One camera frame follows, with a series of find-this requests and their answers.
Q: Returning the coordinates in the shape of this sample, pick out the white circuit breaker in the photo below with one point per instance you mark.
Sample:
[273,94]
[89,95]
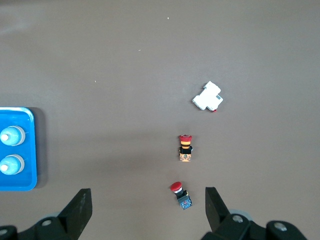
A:
[207,96]

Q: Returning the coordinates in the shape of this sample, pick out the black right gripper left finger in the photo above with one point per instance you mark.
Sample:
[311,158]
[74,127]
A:
[72,220]

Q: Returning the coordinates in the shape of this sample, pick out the light blue desk bell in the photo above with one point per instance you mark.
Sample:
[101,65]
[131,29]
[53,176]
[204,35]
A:
[11,136]
[11,165]

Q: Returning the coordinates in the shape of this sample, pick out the red emergency button orange base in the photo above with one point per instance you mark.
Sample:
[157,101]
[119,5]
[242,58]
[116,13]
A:
[185,150]

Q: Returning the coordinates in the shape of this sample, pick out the blue plastic tray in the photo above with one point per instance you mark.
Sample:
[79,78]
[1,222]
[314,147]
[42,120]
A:
[28,150]

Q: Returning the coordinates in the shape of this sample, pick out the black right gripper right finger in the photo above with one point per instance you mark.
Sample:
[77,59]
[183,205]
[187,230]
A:
[217,215]

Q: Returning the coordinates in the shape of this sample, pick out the red push button blue base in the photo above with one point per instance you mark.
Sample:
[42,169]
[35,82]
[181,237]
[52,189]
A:
[180,195]

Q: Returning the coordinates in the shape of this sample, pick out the brown table mat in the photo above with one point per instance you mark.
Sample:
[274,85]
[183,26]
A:
[150,75]

